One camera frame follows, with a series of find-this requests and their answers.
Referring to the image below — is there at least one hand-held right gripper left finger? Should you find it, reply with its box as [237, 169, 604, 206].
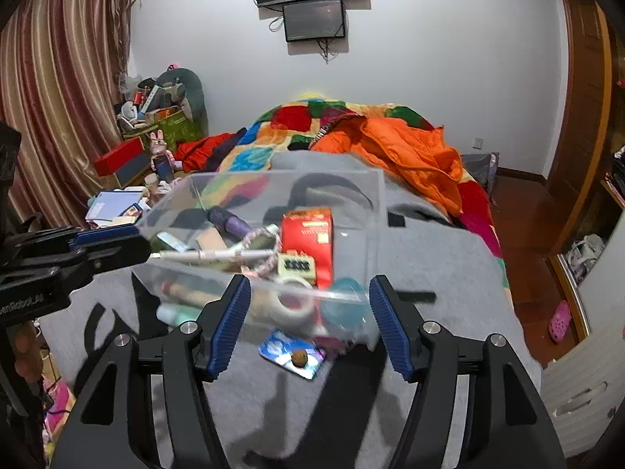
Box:
[49, 274, 253, 469]

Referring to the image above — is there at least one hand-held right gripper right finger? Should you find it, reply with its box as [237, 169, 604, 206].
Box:
[368, 274, 567, 469]

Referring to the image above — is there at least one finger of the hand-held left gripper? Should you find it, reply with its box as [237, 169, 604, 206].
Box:
[0, 226, 142, 265]
[49, 237, 152, 299]

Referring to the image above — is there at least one teal tape roll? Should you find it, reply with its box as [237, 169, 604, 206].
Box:
[320, 277, 367, 335]

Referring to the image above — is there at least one blue foil packet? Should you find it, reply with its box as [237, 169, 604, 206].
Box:
[258, 329, 327, 381]

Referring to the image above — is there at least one pink white braided rope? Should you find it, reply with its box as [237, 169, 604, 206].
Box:
[229, 225, 284, 277]

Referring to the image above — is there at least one white pen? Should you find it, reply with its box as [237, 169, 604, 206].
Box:
[149, 248, 277, 262]

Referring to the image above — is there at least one pale yellow perforated block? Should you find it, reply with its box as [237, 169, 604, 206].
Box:
[277, 252, 316, 284]

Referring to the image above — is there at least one clear plastic storage box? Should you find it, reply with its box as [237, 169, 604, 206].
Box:
[132, 168, 391, 347]

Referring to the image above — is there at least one blue notebook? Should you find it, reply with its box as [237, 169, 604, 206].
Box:
[85, 190, 142, 222]

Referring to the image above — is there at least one dark green glass bottle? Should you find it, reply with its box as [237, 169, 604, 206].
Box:
[149, 232, 191, 255]

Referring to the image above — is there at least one pale green jar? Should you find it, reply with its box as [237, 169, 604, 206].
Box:
[156, 303, 189, 326]

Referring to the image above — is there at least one white tape roll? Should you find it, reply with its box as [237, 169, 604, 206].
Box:
[266, 281, 317, 330]

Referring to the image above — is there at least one blue grey box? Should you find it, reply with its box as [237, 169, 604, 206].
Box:
[114, 152, 152, 189]

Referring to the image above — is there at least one red rectangular box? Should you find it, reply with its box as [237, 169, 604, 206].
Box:
[94, 138, 146, 177]

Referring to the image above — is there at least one pink rabbit toy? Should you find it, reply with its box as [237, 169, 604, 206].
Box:
[150, 131, 175, 183]

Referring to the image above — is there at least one purple bottle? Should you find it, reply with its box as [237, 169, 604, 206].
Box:
[206, 206, 252, 235]

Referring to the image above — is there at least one red paper packet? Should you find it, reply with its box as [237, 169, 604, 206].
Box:
[280, 208, 334, 289]

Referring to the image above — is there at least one red jacket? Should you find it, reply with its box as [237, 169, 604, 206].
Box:
[175, 133, 240, 172]

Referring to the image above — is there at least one green gift bag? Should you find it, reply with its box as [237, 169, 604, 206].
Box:
[159, 111, 203, 145]

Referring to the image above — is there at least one striped red gold curtain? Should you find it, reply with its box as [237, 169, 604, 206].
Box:
[0, 0, 132, 230]

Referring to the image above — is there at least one pink clog shoe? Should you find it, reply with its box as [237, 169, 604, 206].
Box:
[548, 300, 572, 345]

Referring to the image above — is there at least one orange puffer jacket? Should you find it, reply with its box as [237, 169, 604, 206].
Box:
[310, 117, 464, 216]

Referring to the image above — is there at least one grey plush pillow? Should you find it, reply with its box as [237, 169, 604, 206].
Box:
[156, 67, 208, 130]

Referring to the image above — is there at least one wooden wardrobe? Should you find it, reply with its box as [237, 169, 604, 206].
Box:
[547, 147, 625, 343]

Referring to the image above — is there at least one dark grey bag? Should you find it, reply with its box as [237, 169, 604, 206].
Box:
[461, 152, 499, 191]

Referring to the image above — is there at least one white slatted panel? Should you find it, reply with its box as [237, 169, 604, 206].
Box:
[539, 327, 625, 460]

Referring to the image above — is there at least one white handbag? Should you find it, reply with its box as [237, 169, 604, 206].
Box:
[566, 234, 606, 279]

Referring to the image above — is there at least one colourful patchwork blanket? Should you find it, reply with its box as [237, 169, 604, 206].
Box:
[207, 90, 504, 260]

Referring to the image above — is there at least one wooden door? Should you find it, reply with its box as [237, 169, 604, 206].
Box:
[544, 0, 616, 191]

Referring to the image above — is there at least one small black wall monitor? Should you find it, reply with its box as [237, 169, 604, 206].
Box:
[282, 0, 348, 43]

